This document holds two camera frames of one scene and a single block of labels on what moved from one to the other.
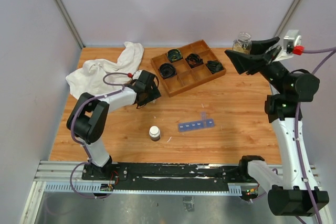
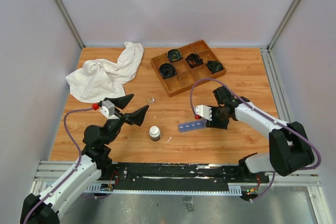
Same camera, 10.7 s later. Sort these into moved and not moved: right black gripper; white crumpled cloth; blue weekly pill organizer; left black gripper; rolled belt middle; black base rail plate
Moved: left black gripper; right black gripper
Not moved: blue weekly pill organizer; rolled belt middle; black base rail plate; white crumpled cloth
